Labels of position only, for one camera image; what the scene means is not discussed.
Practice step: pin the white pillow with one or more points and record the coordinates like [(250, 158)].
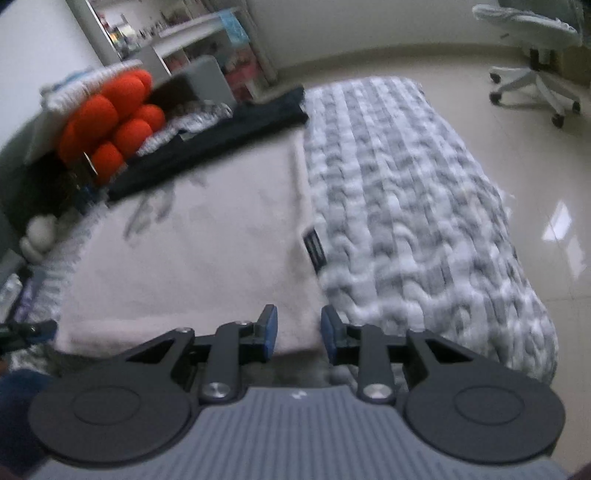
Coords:
[(87, 83)]

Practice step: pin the white office chair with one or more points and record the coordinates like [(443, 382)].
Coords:
[(526, 27)]

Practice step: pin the white printed t-shirt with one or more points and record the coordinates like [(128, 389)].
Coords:
[(198, 258)]

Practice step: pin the white plush toy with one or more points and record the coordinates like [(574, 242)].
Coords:
[(39, 235)]

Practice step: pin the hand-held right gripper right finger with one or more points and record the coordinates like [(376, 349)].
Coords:
[(328, 334)]

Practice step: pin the black t-shirt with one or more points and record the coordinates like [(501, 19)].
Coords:
[(207, 138)]

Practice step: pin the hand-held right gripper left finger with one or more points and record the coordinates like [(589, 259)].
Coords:
[(270, 332)]

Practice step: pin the white desk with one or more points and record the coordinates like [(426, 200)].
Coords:
[(184, 39)]

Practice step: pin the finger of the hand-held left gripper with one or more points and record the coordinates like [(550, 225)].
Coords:
[(27, 332)]

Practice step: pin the dark blue cloth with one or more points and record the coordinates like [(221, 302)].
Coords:
[(18, 415)]

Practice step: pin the grey checkered quilt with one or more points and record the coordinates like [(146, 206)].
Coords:
[(415, 221)]

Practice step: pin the orange knitted cushion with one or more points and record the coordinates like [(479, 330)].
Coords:
[(101, 120)]

